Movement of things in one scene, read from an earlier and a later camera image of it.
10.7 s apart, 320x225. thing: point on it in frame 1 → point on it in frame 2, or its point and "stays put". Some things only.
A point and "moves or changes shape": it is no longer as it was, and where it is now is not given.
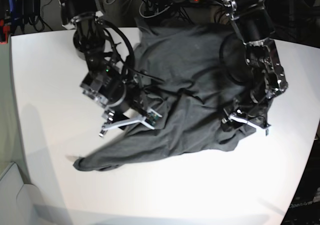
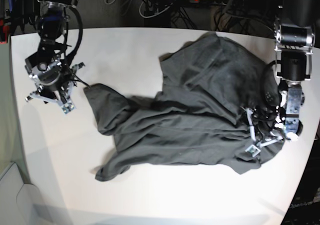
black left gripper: (130, 100) → (50, 82)
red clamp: (6, 30) stays put
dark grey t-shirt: (179, 72) moves or changes shape
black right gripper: (254, 108) → (264, 119)
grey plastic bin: (20, 203) stays put
